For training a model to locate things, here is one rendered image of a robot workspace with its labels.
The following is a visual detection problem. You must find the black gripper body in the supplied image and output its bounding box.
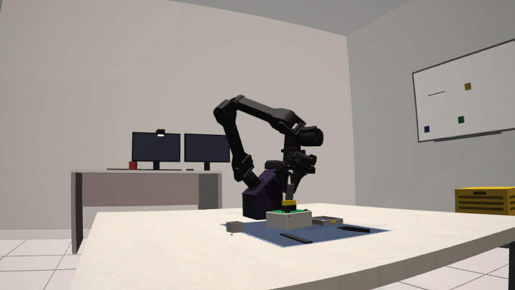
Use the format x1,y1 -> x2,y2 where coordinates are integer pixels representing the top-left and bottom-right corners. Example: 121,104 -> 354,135
265,146 -> 316,174

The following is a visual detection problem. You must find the blue-grey flat mat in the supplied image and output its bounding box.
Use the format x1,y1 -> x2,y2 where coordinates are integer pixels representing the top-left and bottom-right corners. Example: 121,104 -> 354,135
241,221 -> 390,248

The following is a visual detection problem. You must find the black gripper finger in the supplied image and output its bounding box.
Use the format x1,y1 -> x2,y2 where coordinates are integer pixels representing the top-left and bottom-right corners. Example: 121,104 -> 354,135
273,171 -> 291,193
290,173 -> 307,193

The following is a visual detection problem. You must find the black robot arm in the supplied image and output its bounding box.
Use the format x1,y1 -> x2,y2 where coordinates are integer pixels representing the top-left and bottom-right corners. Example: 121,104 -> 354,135
213,95 -> 324,191

